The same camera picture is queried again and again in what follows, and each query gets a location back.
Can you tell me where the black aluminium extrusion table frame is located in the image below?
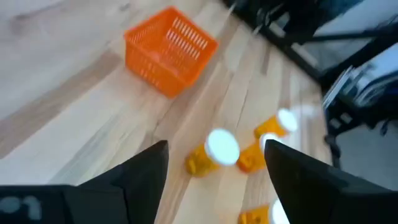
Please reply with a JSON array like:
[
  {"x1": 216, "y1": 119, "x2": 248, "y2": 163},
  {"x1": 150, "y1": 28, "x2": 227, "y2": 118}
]
[{"x1": 222, "y1": 0, "x2": 398, "y2": 91}]

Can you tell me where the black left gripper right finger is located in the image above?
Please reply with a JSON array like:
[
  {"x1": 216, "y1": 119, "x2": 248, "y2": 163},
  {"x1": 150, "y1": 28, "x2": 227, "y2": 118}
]
[{"x1": 264, "y1": 139, "x2": 398, "y2": 224}]

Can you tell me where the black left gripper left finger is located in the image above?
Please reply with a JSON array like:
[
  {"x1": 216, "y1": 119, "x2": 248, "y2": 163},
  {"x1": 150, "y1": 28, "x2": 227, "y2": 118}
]
[{"x1": 63, "y1": 139, "x2": 170, "y2": 224}]

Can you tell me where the white ball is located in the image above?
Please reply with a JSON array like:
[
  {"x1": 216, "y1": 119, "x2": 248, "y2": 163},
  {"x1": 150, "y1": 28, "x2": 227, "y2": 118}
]
[{"x1": 254, "y1": 108, "x2": 299, "y2": 140}]

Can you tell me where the grey black equipment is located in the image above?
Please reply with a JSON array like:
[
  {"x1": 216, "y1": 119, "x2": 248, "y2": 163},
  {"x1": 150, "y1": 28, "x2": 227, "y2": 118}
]
[{"x1": 322, "y1": 43, "x2": 398, "y2": 169}]

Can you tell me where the orange pill bottle white cap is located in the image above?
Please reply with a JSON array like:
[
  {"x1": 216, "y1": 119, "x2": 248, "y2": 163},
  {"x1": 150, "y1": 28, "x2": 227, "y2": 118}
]
[
  {"x1": 236, "y1": 132, "x2": 282, "y2": 174},
  {"x1": 238, "y1": 198, "x2": 290, "y2": 224},
  {"x1": 185, "y1": 128, "x2": 241, "y2": 178}
]

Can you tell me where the orange plastic slotted basket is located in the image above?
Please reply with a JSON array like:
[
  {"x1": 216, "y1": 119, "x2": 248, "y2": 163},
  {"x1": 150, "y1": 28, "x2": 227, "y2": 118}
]
[{"x1": 123, "y1": 6, "x2": 219, "y2": 100}]

